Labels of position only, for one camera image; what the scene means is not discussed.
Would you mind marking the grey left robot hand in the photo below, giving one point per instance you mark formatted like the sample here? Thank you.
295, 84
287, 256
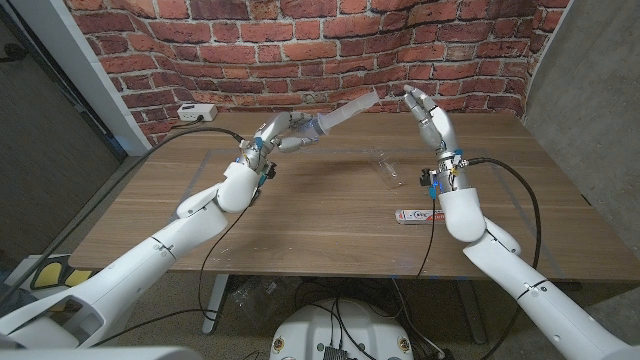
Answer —
280, 127

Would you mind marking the white table leg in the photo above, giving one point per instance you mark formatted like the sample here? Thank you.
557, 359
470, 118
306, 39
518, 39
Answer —
215, 305

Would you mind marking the yellow and black pad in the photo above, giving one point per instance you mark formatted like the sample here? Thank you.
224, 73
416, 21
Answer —
52, 274

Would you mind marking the clear plastic cup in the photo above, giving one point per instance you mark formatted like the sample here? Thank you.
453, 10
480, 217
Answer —
387, 169

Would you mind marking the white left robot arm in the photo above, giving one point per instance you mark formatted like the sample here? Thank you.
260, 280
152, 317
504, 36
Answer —
150, 255

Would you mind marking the clear plastic bag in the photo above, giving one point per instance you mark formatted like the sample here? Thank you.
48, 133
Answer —
255, 297

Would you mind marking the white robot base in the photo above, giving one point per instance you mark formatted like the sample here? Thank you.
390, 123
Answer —
310, 330

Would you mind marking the large translucent plastic syringe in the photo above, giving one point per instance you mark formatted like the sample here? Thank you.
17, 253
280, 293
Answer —
345, 114

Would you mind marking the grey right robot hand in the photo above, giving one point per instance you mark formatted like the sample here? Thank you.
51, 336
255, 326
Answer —
436, 122

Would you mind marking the white pillar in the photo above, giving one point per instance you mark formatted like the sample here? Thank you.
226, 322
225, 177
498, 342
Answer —
85, 75

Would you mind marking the grey table leg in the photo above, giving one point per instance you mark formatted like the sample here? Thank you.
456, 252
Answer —
472, 310

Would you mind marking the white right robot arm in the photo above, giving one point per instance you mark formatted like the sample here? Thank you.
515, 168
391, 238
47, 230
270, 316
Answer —
505, 265

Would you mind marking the printed red brick backdrop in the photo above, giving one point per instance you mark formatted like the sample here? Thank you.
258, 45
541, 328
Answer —
310, 50

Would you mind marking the white power strip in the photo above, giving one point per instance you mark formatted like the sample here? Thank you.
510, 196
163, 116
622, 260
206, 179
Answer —
197, 112

